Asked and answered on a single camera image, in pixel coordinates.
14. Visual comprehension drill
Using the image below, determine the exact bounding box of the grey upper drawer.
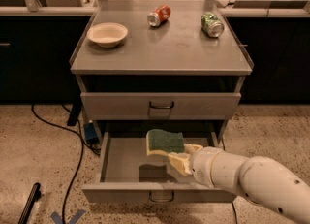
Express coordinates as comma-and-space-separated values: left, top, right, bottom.
81, 92, 241, 120

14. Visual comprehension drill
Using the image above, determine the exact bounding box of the blue power adapter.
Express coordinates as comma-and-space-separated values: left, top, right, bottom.
84, 123, 98, 144

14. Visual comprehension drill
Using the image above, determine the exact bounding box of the black floor cable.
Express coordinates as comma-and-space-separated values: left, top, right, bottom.
30, 104, 102, 224
231, 201, 239, 224

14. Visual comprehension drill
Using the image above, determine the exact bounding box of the black floor cable left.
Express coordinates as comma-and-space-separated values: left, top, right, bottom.
30, 104, 102, 224

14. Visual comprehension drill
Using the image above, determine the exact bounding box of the white bowl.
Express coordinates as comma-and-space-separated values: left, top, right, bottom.
86, 22, 128, 48

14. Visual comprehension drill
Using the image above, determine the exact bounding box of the blue tape cross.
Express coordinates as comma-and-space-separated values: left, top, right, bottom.
49, 208, 87, 224

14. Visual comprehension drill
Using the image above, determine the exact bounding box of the grey open middle drawer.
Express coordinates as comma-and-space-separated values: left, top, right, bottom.
82, 133, 235, 204

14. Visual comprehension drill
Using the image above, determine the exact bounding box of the black bar on floor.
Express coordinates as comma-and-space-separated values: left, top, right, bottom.
18, 182, 41, 224

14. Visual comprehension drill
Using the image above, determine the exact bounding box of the grey drawer cabinet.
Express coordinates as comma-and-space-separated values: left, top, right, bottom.
71, 0, 253, 141

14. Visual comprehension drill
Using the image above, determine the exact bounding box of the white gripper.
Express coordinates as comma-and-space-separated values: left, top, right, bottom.
168, 144, 241, 189

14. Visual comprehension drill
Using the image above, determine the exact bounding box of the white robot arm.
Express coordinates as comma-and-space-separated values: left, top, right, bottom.
168, 144, 310, 224

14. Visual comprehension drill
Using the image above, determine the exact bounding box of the green and yellow sponge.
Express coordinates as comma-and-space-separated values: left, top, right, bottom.
146, 129, 185, 156

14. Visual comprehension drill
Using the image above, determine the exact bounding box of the red soda can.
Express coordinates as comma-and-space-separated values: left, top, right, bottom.
147, 5, 171, 27

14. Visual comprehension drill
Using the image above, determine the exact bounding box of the black counter cabinet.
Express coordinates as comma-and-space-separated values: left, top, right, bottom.
0, 15, 310, 104

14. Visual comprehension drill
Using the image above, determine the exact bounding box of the green soda can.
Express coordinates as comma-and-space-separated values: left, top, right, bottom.
201, 12, 225, 38

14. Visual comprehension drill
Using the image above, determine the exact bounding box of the black floor cable right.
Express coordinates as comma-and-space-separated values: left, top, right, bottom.
231, 201, 239, 224

